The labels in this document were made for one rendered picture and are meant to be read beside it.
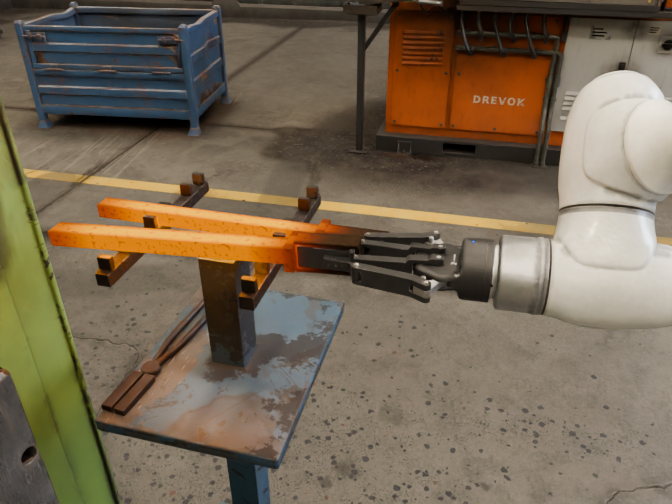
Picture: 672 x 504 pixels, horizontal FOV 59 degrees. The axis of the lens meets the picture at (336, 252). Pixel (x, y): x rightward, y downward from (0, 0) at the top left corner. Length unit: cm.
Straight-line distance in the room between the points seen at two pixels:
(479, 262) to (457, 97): 318
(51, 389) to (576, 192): 101
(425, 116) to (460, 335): 189
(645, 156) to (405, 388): 154
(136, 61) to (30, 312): 326
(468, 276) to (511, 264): 5
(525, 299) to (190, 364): 60
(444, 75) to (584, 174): 313
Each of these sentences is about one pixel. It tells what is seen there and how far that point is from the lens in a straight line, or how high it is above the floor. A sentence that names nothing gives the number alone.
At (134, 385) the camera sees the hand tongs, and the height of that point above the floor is 78.
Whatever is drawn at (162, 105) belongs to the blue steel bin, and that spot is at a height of 19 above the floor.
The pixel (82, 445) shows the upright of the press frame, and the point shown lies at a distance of 144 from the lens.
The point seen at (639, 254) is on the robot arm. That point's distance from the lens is 71.
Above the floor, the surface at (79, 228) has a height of 106.
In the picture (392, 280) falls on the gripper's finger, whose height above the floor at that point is 108.
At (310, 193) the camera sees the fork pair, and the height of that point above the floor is 102.
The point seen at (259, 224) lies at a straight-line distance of 90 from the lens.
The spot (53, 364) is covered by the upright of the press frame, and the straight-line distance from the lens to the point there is 129.
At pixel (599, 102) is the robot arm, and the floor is 126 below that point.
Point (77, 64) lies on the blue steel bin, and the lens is 453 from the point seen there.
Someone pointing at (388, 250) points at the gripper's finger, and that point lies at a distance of 74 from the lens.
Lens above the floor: 146
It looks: 31 degrees down
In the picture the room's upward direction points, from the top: straight up
